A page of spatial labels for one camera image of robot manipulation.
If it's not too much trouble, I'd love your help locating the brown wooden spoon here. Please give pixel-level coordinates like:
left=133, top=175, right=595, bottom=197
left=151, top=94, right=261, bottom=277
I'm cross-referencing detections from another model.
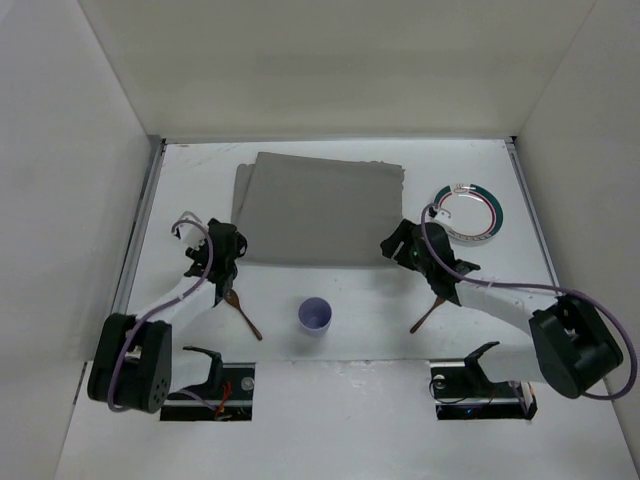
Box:
left=225, top=290, right=263, bottom=341

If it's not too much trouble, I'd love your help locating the brown wooden fork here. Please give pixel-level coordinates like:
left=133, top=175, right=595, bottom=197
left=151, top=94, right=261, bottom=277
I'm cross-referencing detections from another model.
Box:
left=409, top=297, right=446, bottom=334

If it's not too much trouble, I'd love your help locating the white plate green red rim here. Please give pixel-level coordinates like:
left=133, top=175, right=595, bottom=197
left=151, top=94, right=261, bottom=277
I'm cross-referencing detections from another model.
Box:
left=429, top=183, right=504, bottom=245

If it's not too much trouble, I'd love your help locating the grey cloth placemat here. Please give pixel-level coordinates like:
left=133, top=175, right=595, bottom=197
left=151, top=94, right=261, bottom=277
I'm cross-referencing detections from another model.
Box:
left=231, top=152, right=404, bottom=268

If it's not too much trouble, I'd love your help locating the lilac plastic cup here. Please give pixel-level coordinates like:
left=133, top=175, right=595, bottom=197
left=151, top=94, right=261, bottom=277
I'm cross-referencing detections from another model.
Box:
left=298, top=297, right=332, bottom=337

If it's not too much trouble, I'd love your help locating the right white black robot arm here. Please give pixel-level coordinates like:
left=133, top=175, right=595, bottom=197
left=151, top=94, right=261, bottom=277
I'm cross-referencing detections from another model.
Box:
left=380, top=220, right=638, bottom=399

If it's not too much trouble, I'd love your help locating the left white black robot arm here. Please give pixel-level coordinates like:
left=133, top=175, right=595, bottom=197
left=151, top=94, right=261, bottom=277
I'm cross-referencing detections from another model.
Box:
left=87, top=216, right=247, bottom=414

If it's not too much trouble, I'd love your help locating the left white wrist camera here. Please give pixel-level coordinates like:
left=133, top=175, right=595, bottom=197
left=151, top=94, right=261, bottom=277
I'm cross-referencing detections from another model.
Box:
left=171, top=210, right=207, bottom=250

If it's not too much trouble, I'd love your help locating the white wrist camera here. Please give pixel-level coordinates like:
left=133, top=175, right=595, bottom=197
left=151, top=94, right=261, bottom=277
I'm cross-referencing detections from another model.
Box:
left=433, top=205, right=452, bottom=223
left=171, top=210, right=207, bottom=250

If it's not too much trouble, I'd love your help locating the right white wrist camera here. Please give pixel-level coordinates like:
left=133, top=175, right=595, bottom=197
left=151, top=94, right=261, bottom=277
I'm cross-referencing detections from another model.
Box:
left=433, top=205, right=452, bottom=223

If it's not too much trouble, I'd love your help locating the left aluminium table rail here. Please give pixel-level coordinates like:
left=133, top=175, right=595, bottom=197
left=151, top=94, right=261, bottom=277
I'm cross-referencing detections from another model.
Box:
left=106, top=134, right=165, bottom=315

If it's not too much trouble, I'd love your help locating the aluminium table rail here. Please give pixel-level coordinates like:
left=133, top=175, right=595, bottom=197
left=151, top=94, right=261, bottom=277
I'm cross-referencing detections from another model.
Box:
left=106, top=134, right=165, bottom=315
left=505, top=137, right=560, bottom=286

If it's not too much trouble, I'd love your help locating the right aluminium table rail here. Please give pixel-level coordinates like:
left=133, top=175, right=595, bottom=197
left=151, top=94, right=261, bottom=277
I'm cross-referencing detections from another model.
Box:
left=505, top=137, right=560, bottom=286

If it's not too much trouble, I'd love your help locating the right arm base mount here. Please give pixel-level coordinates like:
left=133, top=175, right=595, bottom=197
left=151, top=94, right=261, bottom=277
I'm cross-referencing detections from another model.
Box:
left=428, top=360, right=538, bottom=421

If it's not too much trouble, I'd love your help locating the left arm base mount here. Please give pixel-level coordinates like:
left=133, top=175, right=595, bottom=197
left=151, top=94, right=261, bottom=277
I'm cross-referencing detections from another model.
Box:
left=159, top=363, right=256, bottom=423

